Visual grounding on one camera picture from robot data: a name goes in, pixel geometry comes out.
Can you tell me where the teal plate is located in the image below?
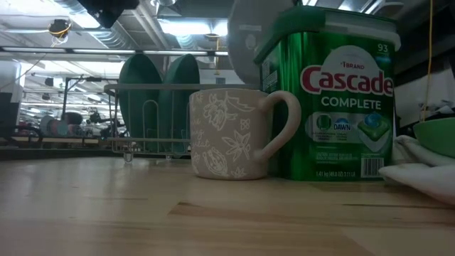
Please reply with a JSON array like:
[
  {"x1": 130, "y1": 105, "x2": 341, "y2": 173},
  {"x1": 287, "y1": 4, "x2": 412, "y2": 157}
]
[{"x1": 158, "y1": 53, "x2": 201, "y2": 154}]

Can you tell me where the grey plate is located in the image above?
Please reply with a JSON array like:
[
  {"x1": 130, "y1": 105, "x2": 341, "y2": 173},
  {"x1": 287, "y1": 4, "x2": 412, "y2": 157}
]
[{"x1": 227, "y1": 0, "x2": 296, "y2": 86}]

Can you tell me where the dark green plate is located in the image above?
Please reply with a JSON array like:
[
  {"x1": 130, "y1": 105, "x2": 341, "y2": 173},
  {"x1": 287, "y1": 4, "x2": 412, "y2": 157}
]
[{"x1": 118, "y1": 53, "x2": 164, "y2": 154}]

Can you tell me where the light green plate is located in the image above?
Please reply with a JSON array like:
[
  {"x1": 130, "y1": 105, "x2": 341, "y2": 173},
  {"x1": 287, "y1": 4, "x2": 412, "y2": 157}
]
[{"x1": 412, "y1": 117, "x2": 455, "y2": 159}]

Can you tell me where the beige floral mug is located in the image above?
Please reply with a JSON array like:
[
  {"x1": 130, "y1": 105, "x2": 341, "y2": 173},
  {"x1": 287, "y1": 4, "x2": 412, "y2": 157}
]
[{"x1": 189, "y1": 88, "x2": 302, "y2": 181}]

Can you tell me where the green Cascade detergent tub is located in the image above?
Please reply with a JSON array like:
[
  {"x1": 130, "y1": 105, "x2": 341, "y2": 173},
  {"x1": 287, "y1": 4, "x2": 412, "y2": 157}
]
[{"x1": 253, "y1": 5, "x2": 402, "y2": 182}]

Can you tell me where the person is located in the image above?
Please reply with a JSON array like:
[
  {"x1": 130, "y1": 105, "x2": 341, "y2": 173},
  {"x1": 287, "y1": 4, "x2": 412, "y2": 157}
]
[{"x1": 38, "y1": 112, "x2": 85, "y2": 138}]

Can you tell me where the light wood desk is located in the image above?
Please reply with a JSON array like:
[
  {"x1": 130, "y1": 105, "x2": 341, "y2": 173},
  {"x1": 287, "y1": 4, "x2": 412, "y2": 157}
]
[{"x1": 0, "y1": 136, "x2": 107, "y2": 146}]

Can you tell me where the black hanging ceiling device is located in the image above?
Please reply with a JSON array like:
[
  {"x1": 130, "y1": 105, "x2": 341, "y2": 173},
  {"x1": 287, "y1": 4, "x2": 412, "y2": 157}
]
[{"x1": 48, "y1": 18, "x2": 73, "y2": 41}]

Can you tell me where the white striped dish towel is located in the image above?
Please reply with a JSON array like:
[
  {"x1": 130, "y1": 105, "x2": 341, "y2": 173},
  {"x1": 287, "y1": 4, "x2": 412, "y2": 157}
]
[{"x1": 378, "y1": 134, "x2": 455, "y2": 207}]

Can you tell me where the grey wire dish rack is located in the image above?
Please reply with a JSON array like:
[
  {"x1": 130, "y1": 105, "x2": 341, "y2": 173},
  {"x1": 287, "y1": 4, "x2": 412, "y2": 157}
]
[{"x1": 103, "y1": 82, "x2": 262, "y2": 160}]

